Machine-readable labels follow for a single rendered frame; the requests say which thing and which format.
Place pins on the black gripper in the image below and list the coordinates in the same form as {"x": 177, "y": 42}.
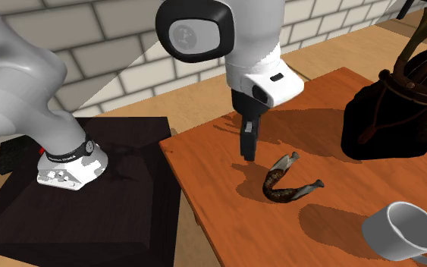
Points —
{"x": 244, "y": 104}

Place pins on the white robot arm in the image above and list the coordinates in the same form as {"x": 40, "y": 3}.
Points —
{"x": 21, "y": 92}

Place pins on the brown curved jawbone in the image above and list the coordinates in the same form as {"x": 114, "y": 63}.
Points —
{"x": 272, "y": 189}

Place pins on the orange wooden table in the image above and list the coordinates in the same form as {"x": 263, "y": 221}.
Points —
{"x": 235, "y": 225}

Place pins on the dark brown helmet with crest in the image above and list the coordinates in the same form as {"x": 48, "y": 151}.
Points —
{"x": 394, "y": 125}

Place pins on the white cup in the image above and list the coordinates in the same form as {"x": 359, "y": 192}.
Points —
{"x": 381, "y": 231}

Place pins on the dark robot stand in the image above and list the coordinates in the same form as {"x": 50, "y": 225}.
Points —
{"x": 98, "y": 214}

